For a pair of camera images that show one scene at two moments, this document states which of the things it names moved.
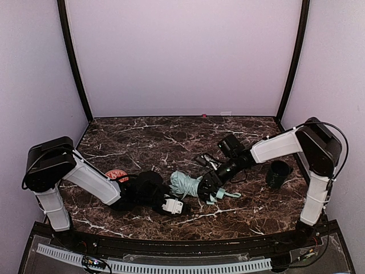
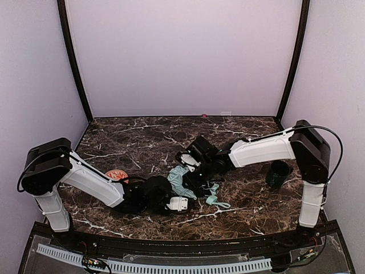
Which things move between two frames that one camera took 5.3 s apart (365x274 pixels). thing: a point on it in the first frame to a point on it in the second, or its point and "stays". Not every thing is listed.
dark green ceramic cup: (277, 173) stays
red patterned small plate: (116, 173) stays
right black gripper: (213, 180) to (193, 180)
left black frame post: (63, 19) stays
